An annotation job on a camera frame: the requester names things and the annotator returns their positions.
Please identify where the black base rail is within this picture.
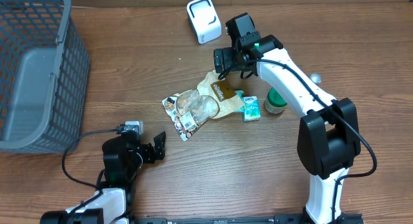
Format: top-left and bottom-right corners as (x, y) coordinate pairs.
(128, 212), (365, 224)

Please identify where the brown Pantree snack pouch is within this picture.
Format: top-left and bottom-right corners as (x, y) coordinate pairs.
(162, 71), (238, 141)

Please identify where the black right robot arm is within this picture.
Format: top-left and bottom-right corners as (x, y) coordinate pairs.
(214, 36), (363, 223)

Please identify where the teal tissue pack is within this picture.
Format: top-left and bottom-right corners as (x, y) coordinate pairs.
(242, 96), (261, 121)

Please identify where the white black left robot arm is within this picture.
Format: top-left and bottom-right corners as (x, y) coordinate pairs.
(40, 131), (166, 224)

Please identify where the yellow oil bottle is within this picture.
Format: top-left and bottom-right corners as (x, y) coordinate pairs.
(310, 74), (322, 85)

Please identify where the white barcode scanner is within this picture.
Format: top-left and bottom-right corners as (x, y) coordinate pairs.
(186, 0), (222, 45)

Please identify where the teal snack bar wrapper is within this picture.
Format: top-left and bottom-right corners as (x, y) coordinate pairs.
(235, 90), (245, 113)

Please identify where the grey plastic mesh basket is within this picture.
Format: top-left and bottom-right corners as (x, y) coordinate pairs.
(1, 0), (90, 154)

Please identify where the green lidded cup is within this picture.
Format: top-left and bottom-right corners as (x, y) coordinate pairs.
(264, 88), (287, 114)

